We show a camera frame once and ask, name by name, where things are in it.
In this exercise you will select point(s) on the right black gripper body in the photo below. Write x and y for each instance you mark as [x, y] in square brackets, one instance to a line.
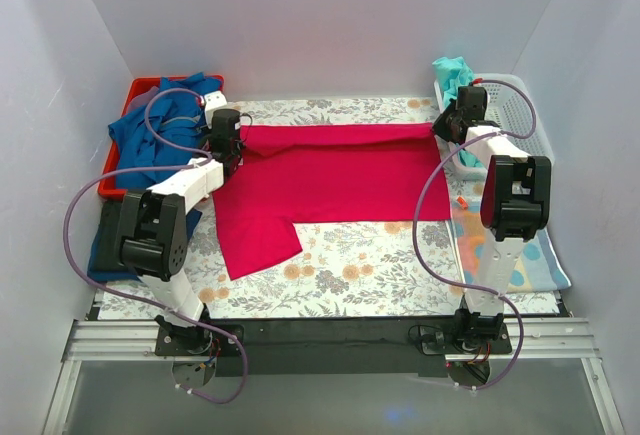
[445, 125]

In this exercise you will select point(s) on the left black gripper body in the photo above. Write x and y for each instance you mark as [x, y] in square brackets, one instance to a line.
[232, 153]

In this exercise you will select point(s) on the magenta t shirt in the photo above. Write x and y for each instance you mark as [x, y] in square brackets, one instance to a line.
[294, 175]

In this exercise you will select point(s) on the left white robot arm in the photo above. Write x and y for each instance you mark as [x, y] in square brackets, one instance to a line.
[151, 239]

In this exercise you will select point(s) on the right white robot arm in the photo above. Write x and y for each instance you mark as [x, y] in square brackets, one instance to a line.
[515, 205]

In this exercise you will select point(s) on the teal crumpled t shirt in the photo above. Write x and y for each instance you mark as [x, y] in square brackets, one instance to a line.
[451, 74]

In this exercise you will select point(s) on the white plastic basket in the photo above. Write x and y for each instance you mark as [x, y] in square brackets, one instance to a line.
[510, 111]

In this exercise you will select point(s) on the blue crumpled t shirt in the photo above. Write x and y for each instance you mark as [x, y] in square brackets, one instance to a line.
[155, 130]

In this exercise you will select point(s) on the orange clip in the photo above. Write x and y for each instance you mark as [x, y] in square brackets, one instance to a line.
[462, 203]

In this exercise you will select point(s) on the dark blue folded t shirt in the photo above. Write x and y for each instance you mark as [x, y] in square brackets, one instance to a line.
[100, 275]

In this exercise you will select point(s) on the colourful dotted towel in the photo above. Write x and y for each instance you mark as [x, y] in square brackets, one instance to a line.
[537, 270]

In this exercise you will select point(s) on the floral table mat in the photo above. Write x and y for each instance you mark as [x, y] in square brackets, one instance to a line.
[344, 269]

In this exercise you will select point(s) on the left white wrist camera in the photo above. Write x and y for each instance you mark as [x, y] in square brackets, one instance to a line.
[213, 101]

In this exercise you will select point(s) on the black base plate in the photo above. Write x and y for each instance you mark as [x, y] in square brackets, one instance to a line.
[305, 346]

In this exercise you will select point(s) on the aluminium rail frame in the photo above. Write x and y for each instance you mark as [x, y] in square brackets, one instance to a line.
[544, 338]

